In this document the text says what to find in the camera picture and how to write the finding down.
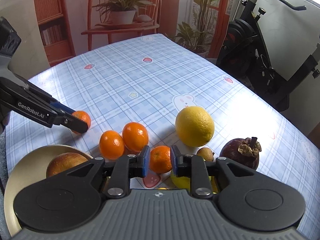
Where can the yellow lemon near plate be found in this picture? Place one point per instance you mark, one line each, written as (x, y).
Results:
(184, 182)

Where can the small brown longan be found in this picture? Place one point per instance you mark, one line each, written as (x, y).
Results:
(206, 153)

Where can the printed room backdrop poster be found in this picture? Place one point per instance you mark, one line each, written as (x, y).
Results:
(72, 27)

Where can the large yellow lemon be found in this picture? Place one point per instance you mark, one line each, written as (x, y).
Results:
(194, 126)

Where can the purple mangosteen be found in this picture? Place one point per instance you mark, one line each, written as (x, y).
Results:
(244, 151)

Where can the small mandarin orange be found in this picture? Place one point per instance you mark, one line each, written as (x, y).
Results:
(160, 161)
(83, 116)

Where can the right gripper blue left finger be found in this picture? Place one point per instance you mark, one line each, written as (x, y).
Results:
(123, 170)

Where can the orange kumquat-shaped citrus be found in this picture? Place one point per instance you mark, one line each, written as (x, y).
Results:
(111, 145)

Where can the blue plaid tablecloth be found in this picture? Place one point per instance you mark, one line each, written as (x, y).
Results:
(148, 80)

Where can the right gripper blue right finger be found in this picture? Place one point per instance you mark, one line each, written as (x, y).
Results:
(196, 169)

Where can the large red apple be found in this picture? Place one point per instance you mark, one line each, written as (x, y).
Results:
(64, 162)

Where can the beige round plate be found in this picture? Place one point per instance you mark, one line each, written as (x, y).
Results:
(30, 169)

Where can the orange citrus fruit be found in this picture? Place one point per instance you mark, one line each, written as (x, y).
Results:
(135, 136)

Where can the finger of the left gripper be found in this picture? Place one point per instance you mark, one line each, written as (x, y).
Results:
(62, 107)
(71, 122)

